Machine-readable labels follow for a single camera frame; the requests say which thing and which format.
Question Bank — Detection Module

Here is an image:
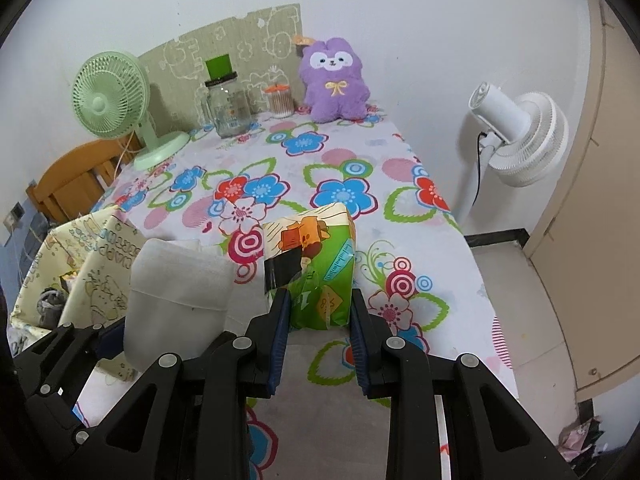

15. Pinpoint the wall power socket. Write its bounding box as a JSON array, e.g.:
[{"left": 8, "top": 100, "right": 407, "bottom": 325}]
[{"left": 2, "top": 202, "right": 27, "bottom": 232}]

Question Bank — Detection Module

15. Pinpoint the cotton swab box orange lid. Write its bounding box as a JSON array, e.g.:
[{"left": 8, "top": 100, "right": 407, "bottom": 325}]
[{"left": 263, "top": 83, "right": 296, "bottom": 120}]

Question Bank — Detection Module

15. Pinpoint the white standing fan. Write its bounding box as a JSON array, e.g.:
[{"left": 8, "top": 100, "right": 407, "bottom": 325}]
[{"left": 451, "top": 81, "right": 571, "bottom": 229}]

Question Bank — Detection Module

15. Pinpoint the black fan cable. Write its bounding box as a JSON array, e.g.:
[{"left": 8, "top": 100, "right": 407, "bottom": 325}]
[{"left": 474, "top": 130, "right": 489, "bottom": 207}]

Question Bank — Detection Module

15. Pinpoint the cream cartoon gift bag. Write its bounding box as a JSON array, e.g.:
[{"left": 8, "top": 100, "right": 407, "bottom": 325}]
[{"left": 10, "top": 204, "right": 147, "bottom": 382}]

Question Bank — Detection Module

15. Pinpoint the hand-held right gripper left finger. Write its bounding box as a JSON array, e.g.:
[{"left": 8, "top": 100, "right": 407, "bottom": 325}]
[{"left": 85, "top": 288, "right": 292, "bottom": 480}]

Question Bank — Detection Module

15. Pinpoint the green cartoon patterned board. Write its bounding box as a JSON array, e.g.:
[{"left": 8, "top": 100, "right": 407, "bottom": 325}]
[{"left": 137, "top": 3, "right": 304, "bottom": 132}]

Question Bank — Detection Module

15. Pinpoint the pink patterned bag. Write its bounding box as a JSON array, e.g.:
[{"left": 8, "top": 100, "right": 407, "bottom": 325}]
[{"left": 556, "top": 414, "right": 607, "bottom": 464}]

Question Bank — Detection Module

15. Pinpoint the grey drawstring pouch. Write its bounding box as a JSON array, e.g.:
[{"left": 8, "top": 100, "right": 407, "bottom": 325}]
[{"left": 39, "top": 286, "right": 69, "bottom": 329}]

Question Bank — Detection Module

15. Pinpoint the purple plush toy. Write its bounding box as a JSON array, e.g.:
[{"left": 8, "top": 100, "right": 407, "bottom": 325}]
[{"left": 298, "top": 36, "right": 371, "bottom": 124}]

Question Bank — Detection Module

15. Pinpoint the beige door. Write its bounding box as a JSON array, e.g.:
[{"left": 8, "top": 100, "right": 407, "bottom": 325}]
[{"left": 524, "top": 0, "right": 640, "bottom": 407}]

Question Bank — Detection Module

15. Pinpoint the floral tablecloth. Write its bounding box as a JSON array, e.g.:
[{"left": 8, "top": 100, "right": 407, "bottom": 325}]
[{"left": 74, "top": 102, "right": 517, "bottom": 480}]

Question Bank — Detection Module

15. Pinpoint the thin green fan cord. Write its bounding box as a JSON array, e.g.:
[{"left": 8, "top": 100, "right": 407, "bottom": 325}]
[{"left": 116, "top": 129, "right": 147, "bottom": 172}]

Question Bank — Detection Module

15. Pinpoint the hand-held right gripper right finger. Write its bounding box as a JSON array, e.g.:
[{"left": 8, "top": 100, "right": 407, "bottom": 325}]
[{"left": 351, "top": 288, "right": 576, "bottom": 480}]

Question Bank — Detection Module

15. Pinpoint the green cartoon tissue pack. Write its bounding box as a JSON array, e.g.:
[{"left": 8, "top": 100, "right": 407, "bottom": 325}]
[{"left": 262, "top": 202, "right": 359, "bottom": 332}]

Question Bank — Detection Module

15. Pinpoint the glass jar with green lid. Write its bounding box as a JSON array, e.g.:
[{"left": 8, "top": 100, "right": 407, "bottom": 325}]
[{"left": 200, "top": 55, "right": 252, "bottom": 139}]

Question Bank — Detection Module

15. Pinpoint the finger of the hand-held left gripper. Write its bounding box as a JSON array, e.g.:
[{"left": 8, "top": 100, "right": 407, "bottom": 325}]
[{"left": 14, "top": 319, "right": 128, "bottom": 462}]

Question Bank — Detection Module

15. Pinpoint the green desk fan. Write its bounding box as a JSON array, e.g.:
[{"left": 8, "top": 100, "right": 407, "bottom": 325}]
[{"left": 72, "top": 52, "right": 192, "bottom": 172}]

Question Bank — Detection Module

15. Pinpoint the wooden chair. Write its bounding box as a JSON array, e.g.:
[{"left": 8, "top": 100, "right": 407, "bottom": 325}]
[{"left": 25, "top": 136, "right": 147, "bottom": 224}]

